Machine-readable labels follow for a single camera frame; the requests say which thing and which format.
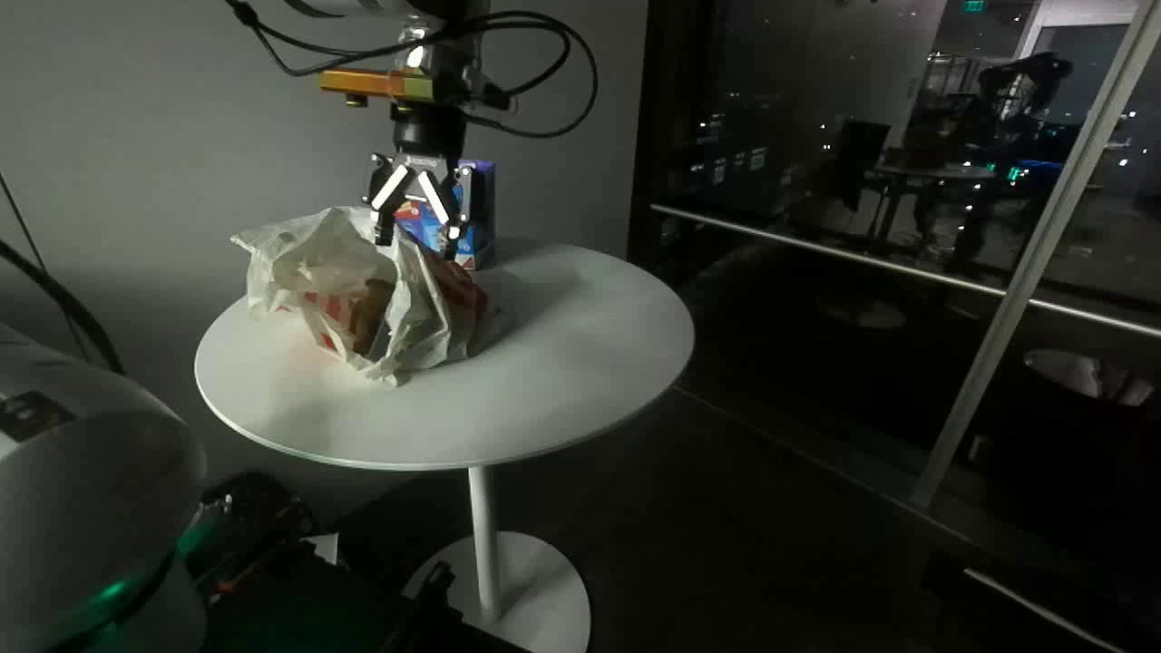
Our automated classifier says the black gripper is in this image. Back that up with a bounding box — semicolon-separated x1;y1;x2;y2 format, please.
362;105;472;260

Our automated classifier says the white plastic bag orange print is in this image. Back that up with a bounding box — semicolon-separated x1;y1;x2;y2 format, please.
229;203;493;391

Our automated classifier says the blue snack variety box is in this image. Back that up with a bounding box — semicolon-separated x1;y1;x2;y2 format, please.
391;157;500;275

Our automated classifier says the black floor equipment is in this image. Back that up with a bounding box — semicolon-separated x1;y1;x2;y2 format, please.
179;468;523;653

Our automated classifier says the window handrail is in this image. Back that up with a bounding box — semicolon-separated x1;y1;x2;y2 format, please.
649;199;1161;339

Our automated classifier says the white diagonal pole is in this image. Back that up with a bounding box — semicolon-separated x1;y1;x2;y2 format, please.
909;0;1161;510

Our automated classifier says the white round pedestal table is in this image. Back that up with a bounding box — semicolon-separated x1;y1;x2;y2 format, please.
191;240;702;653

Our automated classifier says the black cable along wall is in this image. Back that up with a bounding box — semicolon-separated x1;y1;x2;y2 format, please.
0;234;132;376

